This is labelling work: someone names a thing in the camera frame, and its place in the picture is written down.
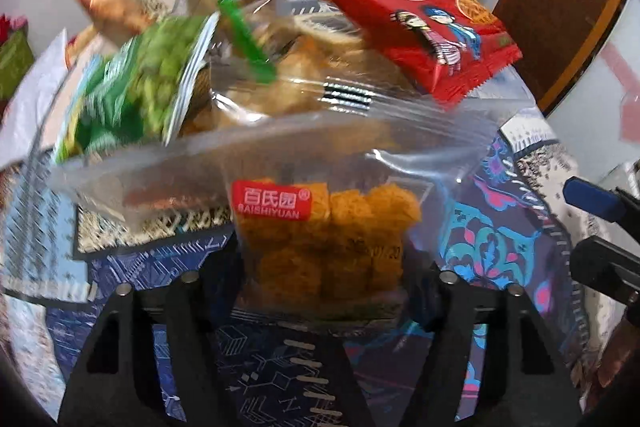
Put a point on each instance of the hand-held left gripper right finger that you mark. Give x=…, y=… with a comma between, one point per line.
x=425, y=297

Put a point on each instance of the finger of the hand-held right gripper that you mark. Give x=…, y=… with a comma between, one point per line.
x=595, y=199
x=605, y=267

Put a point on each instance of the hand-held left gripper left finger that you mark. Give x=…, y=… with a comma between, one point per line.
x=210, y=287

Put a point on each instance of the orange cracker packet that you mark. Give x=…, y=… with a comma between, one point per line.
x=350, y=232

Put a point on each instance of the clear plastic zip bag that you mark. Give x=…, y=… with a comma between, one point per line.
x=350, y=132

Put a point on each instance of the orange puffed snack packet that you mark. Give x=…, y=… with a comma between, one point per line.
x=110, y=2

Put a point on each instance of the brown wooden door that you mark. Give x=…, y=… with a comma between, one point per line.
x=550, y=7

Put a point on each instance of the green pea snack packet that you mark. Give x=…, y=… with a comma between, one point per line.
x=145, y=77

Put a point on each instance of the white plastic bag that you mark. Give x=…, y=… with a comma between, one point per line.
x=30, y=117

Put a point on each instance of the red snack packet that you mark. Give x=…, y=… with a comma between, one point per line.
x=410, y=22

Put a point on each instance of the green storage box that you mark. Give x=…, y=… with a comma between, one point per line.
x=15, y=62

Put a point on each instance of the pink wall sticker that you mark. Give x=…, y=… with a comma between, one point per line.
x=617, y=62

